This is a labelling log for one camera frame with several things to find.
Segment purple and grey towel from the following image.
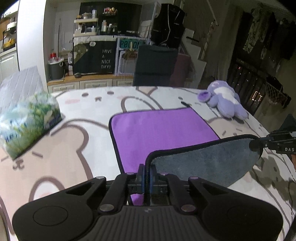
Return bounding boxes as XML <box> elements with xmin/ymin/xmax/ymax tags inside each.
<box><xmin>108</xmin><ymin>106</ymin><xmax>265</xmax><ymax>207</ymax></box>

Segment bunny pattern tablecloth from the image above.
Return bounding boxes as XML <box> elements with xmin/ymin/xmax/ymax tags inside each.
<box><xmin>0</xmin><ymin>85</ymin><xmax>296</xmax><ymax>241</ymax></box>

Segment purple plush toy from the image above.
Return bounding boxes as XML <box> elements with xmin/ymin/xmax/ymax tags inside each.
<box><xmin>198</xmin><ymin>80</ymin><xmax>248</xmax><ymax>120</ymax></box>

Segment maroon cushioned panel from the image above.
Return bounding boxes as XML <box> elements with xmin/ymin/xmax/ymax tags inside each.
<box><xmin>170</xmin><ymin>53</ymin><xmax>192</xmax><ymax>87</ymax></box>

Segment dark chair back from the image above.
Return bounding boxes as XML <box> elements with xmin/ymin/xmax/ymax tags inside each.
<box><xmin>133</xmin><ymin>45</ymin><xmax>178</xmax><ymax>86</ymax></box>

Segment white drawer cabinet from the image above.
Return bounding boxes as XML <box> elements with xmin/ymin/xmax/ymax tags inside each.
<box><xmin>48</xmin><ymin>78</ymin><xmax>133</xmax><ymax>93</ymax></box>

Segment floral tissue pack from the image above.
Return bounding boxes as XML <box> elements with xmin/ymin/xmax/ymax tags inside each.
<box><xmin>1</xmin><ymin>66</ymin><xmax>62</xmax><ymax>160</ymax></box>

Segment black have a nice day cloth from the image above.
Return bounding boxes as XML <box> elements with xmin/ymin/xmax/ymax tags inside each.
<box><xmin>73</xmin><ymin>41</ymin><xmax>116</xmax><ymax>75</ymax></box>

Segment dark grey trash bin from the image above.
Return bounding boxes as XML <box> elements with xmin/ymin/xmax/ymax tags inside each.
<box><xmin>48</xmin><ymin>60</ymin><xmax>64</xmax><ymax>80</ymax></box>

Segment teal poster sign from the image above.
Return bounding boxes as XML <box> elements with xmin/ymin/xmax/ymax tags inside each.
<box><xmin>118</xmin><ymin>38</ymin><xmax>145</xmax><ymax>50</ymax></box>

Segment black hanging garment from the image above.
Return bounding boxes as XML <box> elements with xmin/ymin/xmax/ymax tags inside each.
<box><xmin>151</xmin><ymin>4</ymin><xmax>186</xmax><ymax>49</ymax></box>

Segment white countertop shelf rack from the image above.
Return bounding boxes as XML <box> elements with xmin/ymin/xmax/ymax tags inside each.
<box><xmin>73</xmin><ymin>18</ymin><xmax>98</xmax><ymax>37</ymax></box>

